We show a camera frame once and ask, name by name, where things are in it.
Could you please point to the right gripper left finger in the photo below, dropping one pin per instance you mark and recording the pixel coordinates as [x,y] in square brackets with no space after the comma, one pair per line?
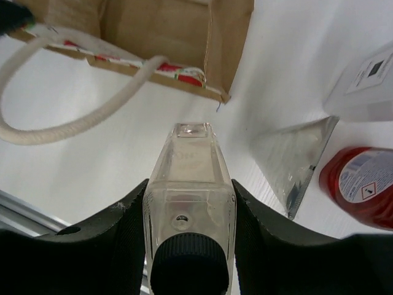
[103,254]

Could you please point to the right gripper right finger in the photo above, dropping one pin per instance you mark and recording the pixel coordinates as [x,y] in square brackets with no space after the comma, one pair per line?
[275,255]

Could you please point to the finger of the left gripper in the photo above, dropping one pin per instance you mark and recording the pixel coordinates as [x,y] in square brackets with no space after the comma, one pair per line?
[14,16]

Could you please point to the beige bottle grey cap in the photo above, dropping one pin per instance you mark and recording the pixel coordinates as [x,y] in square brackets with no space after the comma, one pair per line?
[189,210]

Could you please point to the red bottle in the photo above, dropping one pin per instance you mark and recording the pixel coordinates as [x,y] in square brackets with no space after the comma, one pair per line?
[359,181]

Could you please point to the white bottle grey cap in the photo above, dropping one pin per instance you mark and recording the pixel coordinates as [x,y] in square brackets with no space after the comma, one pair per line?
[363,92]

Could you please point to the burlap watermelon canvas bag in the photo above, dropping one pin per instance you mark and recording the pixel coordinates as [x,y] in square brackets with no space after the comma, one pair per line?
[194,46]

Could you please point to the aluminium mounting rail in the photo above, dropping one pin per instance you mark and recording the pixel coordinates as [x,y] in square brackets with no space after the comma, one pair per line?
[24,218]

